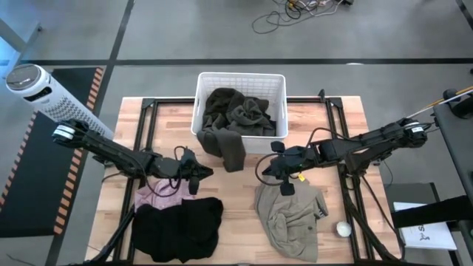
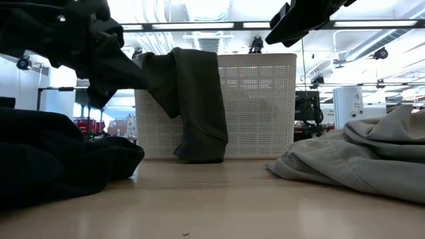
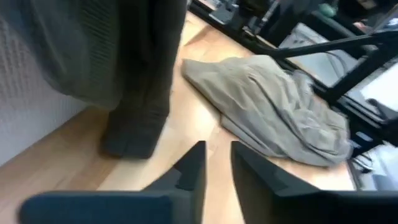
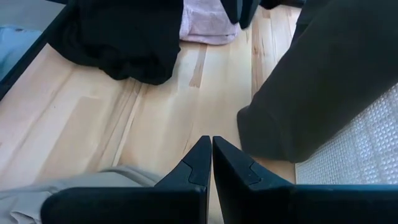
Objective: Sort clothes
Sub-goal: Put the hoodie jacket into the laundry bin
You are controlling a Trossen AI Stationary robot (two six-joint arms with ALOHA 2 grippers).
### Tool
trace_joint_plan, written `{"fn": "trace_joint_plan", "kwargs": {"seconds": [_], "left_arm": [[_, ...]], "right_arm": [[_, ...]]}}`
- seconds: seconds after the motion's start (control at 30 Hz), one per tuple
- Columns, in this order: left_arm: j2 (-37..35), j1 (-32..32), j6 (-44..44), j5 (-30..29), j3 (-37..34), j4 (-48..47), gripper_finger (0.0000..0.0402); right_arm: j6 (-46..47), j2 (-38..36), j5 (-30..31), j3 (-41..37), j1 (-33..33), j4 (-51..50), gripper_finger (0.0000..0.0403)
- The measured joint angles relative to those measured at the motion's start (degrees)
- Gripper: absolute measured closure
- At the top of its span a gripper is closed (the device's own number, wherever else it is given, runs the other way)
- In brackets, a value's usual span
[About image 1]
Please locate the white metal stand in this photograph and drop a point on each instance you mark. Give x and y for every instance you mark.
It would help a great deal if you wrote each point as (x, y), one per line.
(15, 40)

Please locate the white rod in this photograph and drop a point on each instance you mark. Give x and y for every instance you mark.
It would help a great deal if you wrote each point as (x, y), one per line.
(436, 104)

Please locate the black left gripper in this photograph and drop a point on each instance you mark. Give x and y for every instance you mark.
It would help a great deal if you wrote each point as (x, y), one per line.
(173, 168)

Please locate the dark olive fleece garment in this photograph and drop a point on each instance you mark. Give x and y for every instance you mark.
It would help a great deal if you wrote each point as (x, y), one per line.
(233, 114)

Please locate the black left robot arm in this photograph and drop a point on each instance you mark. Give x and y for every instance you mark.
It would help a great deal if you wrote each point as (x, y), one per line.
(111, 151)

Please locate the small yellow tag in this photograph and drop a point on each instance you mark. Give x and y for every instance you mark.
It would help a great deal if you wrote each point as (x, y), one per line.
(301, 177)

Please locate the black aluminium table frame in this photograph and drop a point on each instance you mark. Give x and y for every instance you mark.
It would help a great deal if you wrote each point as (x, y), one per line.
(334, 118)

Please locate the pink linen shirt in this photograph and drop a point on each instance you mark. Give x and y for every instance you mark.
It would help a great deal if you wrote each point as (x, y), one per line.
(155, 197)

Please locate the black garment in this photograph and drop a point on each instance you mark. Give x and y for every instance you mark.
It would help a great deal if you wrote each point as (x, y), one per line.
(177, 232)

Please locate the yellow rod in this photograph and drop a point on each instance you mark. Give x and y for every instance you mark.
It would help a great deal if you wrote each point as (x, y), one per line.
(454, 94)

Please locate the white tower fan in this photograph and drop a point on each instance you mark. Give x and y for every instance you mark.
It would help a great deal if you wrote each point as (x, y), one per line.
(55, 99)

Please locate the white perforated laundry basket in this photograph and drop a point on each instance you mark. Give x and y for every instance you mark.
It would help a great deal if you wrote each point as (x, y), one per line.
(240, 83)

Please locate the khaki garment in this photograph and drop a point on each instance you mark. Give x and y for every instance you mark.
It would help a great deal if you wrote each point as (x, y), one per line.
(288, 221)

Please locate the black orange-striped floor mat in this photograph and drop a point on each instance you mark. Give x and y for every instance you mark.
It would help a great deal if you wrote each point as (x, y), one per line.
(33, 177)

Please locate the white paper sheet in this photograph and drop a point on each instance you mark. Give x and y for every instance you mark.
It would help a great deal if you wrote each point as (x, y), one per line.
(428, 232)

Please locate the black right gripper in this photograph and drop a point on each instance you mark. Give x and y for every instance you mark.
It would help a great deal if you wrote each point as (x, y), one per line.
(301, 159)

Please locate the black flat bar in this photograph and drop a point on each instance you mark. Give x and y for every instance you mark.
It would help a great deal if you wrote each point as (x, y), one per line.
(432, 212)

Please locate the white sock ball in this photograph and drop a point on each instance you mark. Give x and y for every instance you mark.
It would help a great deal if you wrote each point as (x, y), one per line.
(343, 229)

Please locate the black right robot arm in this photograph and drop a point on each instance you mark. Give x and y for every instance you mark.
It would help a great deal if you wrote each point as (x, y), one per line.
(369, 142)

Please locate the black low cabinet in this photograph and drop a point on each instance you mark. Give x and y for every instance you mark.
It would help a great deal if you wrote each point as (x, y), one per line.
(410, 192)

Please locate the black side desk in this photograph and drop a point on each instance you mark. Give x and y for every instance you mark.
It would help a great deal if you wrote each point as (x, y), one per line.
(456, 147)

